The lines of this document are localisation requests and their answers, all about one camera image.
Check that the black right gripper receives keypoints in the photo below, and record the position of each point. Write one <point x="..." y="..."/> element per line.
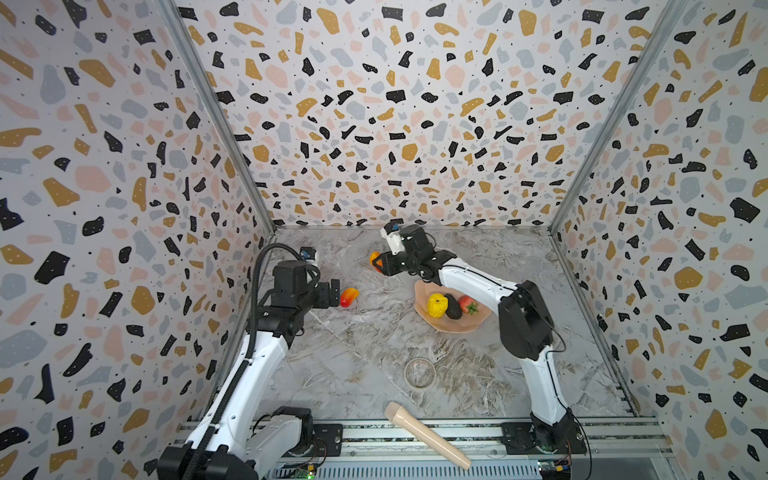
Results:
<point x="387" y="262"/>

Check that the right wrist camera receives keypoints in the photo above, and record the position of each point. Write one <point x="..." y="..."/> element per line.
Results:
<point x="390" y="232"/>

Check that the yellow fake bell pepper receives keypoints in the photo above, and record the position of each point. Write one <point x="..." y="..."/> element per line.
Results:
<point x="437" y="305"/>

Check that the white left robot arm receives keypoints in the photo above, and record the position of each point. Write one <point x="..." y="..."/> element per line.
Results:
<point x="227" y="443"/>

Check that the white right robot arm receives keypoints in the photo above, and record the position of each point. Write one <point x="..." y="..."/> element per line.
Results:
<point x="526" y="327"/>

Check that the metal base rail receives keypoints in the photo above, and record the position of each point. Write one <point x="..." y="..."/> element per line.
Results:
<point x="605" y="448"/>

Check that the dark fake avocado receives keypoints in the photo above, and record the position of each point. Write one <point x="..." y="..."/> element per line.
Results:
<point x="453" y="310"/>

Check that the beige cylindrical handle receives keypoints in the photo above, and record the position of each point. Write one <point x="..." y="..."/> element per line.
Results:
<point x="402" y="418"/>

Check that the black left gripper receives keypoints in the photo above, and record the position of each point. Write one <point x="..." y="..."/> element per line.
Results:
<point x="323" y="299"/>

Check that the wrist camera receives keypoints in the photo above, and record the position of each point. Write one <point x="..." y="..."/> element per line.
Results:
<point x="308" y="254"/>
<point x="390" y="232"/>

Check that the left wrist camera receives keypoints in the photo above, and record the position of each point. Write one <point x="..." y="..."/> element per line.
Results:
<point x="308" y="254"/>

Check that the red yellow fake mango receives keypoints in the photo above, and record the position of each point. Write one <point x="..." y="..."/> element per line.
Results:
<point x="377" y="261"/>

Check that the red fake strawberry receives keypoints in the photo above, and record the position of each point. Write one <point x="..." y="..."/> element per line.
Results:
<point x="468" y="305"/>

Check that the red orange fake mango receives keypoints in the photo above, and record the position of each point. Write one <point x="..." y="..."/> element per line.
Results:
<point x="348" y="296"/>

